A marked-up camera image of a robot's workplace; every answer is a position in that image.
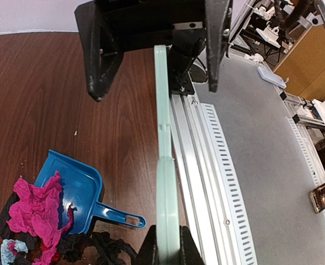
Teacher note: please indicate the light blue scrap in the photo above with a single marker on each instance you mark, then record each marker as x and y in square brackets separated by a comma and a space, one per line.
[10, 249]

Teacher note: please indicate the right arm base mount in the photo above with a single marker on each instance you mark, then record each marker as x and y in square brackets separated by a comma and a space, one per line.
[186, 47]

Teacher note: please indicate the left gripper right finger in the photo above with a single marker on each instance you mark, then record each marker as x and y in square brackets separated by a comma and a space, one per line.
[188, 253]

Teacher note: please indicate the small dark tin box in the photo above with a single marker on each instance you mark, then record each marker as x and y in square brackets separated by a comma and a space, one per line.
[317, 197]

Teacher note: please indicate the blue plastic dustpan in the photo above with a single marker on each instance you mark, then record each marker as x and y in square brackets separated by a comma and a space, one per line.
[82, 186]

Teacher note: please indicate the black scrap beside dustpan handle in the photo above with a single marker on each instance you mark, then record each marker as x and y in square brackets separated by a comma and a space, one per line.
[71, 248]

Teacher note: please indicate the front aluminium rail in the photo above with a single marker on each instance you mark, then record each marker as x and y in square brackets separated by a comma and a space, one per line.
[246, 169]

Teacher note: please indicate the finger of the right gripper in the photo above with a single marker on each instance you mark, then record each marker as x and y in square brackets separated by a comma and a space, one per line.
[218, 16]
[101, 52]

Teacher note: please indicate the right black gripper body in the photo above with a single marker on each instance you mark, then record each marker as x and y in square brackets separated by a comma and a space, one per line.
[142, 24]

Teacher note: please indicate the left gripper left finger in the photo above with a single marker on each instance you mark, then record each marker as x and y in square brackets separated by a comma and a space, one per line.
[148, 253]

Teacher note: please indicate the white flat device on table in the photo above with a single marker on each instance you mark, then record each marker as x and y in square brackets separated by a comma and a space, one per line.
[271, 77]

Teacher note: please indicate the large pink scrap on dustpan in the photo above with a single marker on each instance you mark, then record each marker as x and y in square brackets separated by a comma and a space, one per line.
[36, 213]

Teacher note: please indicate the mint green hand brush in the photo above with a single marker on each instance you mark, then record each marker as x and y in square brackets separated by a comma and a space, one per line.
[167, 225]

